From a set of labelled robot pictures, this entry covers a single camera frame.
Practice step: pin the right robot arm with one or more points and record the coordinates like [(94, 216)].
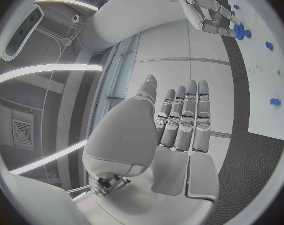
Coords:
[(132, 13)]

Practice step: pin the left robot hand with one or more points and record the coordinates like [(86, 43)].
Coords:
[(137, 138)]

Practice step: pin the white task board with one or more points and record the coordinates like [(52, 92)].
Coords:
[(263, 75)]

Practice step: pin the blue peg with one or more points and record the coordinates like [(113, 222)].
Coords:
[(236, 7), (232, 13), (269, 46)]

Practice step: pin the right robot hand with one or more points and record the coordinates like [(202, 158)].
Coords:
[(195, 16)]

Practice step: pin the blue block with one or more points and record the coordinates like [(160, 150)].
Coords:
[(275, 102)]

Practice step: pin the blue gear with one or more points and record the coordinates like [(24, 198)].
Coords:
[(239, 31)]

